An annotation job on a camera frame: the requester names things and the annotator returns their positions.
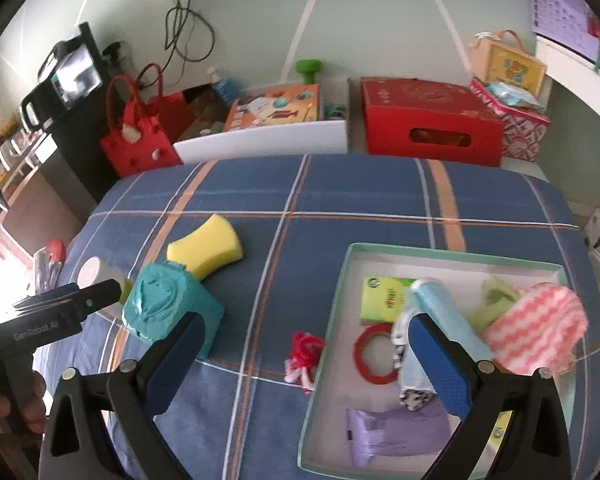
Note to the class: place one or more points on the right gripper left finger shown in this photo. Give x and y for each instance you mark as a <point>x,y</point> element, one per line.
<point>154,379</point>

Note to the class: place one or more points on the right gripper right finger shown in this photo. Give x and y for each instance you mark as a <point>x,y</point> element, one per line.
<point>453,373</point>

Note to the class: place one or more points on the black white leopard scrunchie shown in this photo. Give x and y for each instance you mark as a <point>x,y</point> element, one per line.
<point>415,387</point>

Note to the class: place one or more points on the light blue cloth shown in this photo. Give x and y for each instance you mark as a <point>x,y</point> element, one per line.
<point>429,296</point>

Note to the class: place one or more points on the light green cloth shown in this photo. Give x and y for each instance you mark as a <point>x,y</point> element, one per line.
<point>497,298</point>

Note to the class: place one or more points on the pink white chevron cloth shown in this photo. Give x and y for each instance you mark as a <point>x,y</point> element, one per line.
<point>540,330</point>

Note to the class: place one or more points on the red tape roll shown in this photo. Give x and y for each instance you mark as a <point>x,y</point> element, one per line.
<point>372,355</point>

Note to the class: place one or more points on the person's left hand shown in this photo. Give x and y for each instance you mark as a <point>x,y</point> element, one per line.
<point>34,413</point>

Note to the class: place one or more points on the teal plastic toy container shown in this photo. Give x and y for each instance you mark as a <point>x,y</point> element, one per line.
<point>161,295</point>

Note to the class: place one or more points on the blue plaid bedsheet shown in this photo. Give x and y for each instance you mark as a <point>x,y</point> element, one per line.
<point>296,216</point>

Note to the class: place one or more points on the red silver stapler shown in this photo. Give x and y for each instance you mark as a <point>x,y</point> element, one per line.
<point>47,265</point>

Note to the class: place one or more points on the white plastic pill bottle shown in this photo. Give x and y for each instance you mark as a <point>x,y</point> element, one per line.
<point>95,270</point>

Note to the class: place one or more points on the wooden side cabinet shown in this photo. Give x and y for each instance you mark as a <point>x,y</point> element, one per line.
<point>43,200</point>

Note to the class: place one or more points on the yellow green sponge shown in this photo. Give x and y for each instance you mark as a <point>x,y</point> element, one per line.
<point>209,248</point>

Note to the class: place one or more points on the red felt handbag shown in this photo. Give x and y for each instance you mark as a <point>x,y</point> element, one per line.
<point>142,136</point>

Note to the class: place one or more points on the red white patterned box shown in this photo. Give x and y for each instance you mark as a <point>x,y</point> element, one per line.
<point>524,131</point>

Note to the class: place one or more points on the red gift box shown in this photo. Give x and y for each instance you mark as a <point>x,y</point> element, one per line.
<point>428,119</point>

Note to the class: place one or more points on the black coffee machine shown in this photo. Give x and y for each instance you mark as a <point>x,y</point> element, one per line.
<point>70,73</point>

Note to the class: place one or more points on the white board panel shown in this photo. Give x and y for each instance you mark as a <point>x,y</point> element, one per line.
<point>325,137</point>

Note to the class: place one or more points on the blue wipes packet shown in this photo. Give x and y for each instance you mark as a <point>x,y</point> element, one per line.
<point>513,96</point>

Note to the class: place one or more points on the blue water bottle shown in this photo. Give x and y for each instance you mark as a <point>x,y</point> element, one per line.
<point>224,87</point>

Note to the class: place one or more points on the orange illustrated toy box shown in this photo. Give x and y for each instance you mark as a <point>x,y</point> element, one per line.
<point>274,107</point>

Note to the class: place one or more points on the yellow cartoon carry box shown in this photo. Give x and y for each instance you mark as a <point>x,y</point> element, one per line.
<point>502,57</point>

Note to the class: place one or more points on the green dumbbell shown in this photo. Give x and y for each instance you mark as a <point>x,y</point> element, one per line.
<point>308,69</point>

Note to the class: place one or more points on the purple wall poster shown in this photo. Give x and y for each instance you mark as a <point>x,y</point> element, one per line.
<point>570,23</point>

